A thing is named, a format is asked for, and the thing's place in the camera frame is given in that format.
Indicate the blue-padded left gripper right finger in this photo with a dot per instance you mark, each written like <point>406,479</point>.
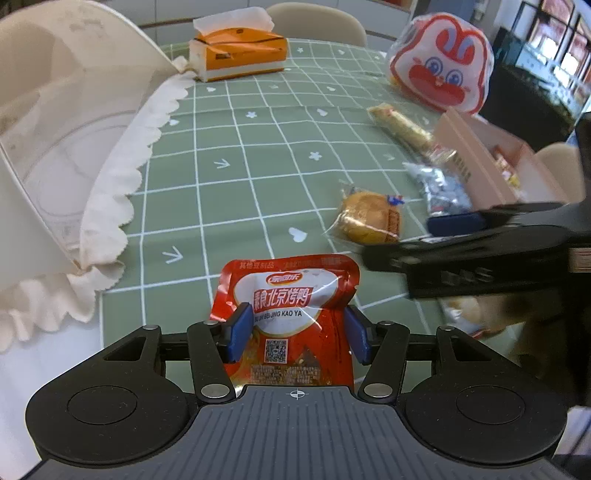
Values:
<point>383,347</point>

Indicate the small brown cake packet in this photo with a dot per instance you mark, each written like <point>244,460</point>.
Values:
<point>368,218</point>

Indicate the red white rabbit bag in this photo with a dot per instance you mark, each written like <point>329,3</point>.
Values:
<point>442,61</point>

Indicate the silver clear snack packet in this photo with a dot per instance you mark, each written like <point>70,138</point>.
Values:
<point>444,192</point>

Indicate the beige dining chair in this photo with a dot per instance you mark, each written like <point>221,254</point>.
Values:
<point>317,22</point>

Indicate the rice cracker packet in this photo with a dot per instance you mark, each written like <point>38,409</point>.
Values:
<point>470,316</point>

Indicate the orange tissue box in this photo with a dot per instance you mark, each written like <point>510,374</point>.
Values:
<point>234,44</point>

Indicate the beige chair at right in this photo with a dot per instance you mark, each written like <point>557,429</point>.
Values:
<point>563,162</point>

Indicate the green checked tablecloth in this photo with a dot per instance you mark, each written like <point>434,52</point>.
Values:
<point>254,168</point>

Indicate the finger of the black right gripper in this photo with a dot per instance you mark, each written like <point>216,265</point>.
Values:
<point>468,253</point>
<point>505,220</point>

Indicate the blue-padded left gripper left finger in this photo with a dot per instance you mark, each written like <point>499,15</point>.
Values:
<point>214,344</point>

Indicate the pink cardboard box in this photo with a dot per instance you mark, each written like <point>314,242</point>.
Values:
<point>475,141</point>

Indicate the red roast duck packet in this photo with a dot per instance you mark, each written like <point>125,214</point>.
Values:
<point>297,335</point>

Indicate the long yellow pastry packet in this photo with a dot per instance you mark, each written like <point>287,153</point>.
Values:
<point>411,134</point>

